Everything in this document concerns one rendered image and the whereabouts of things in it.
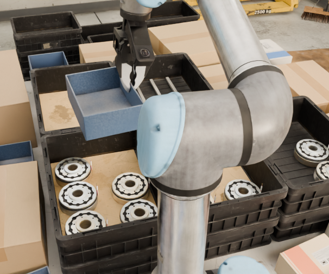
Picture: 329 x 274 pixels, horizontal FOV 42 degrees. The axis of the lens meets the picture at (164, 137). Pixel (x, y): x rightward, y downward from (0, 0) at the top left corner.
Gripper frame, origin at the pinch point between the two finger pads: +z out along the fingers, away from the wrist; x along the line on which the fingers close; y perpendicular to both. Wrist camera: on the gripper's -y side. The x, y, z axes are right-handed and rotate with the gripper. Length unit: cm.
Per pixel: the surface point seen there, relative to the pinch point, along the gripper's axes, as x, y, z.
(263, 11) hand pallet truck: -228, 271, 85
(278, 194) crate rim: -32.6, -28.6, 17.0
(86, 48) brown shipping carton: -5, 78, 26
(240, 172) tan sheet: -34.2, -9.4, 26.6
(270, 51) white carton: -90, 65, 25
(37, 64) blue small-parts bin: 15, 81, 34
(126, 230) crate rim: 7.4, -27.2, 21.7
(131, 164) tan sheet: -3.6, 4.0, 29.3
